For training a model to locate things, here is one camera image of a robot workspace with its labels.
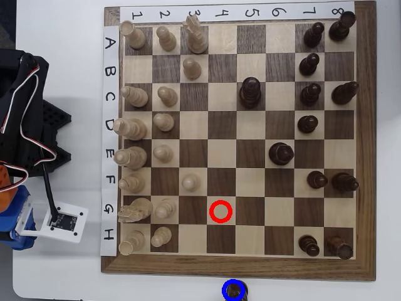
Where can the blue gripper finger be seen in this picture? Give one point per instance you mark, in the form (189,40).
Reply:
(25,243)

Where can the dark knight chess piece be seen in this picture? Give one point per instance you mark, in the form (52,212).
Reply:
(233,291)

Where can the black and orange robot arm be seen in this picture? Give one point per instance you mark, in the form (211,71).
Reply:
(31,106)

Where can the light rook chess piece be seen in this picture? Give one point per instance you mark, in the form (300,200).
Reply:
(134,36)
(131,243)

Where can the light bishop chess piece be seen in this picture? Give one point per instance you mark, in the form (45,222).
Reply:
(136,96)
(133,182)

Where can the light knight chess piece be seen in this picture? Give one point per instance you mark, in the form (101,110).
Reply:
(196,39)
(138,208)

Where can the light king chess piece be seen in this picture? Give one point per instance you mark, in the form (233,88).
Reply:
(131,157)

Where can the light queen chess piece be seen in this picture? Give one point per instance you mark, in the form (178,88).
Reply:
(131,128)

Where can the light pawn chess piece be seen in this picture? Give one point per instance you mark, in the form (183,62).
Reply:
(163,122)
(165,209)
(161,236)
(167,96)
(166,39)
(163,153)
(191,182)
(191,68)

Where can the dark king chess piece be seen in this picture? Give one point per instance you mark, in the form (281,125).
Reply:
(250,94)

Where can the dark queen chess piece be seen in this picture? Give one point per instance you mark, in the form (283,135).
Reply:
(281,153)

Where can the dark pawn chess piece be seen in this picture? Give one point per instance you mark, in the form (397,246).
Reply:
(307,124)
(308,65)
(313,36)
(317,179)
(309,245)
(310,94)

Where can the dark rook chess piece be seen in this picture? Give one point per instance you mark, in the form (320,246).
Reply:
(340,247)
(341,26)

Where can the dark bishop chess piece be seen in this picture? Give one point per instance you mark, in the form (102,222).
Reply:
(344,93)
(344,182)

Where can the paper strip with letters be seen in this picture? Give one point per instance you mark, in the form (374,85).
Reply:
(109,141)

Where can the wooden chessboard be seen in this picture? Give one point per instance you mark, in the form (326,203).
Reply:
(222,125)

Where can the paper strip with numbers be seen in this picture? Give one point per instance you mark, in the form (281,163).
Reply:
(235,12)

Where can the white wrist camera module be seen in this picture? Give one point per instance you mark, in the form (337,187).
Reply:
(67,230)

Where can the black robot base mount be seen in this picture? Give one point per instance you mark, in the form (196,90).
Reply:
(58,117)

